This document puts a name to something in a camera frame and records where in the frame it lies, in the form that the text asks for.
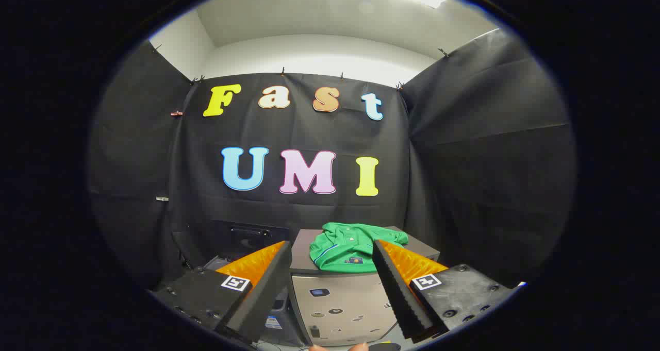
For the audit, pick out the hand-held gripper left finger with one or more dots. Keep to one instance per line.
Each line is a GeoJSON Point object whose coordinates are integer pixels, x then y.
{"type": "Point", "coordinates": [268, 289]}

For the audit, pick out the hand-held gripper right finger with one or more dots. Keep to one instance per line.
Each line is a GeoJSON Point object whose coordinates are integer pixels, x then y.
{"type": "Point", "coordinates": [397, 294]}

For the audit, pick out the green polo shirt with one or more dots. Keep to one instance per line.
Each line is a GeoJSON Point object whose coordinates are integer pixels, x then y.
{"type": "Point", "coordinates": [345, 245]}

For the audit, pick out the grey cabinet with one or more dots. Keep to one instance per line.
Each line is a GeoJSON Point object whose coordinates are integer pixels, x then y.
{"type": "Point", "coordinates": [340, 304]}

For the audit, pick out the black backdrop cloth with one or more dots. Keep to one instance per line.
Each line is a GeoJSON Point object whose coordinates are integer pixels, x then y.
{"type": "Point", "coordinates": [309, 129]}

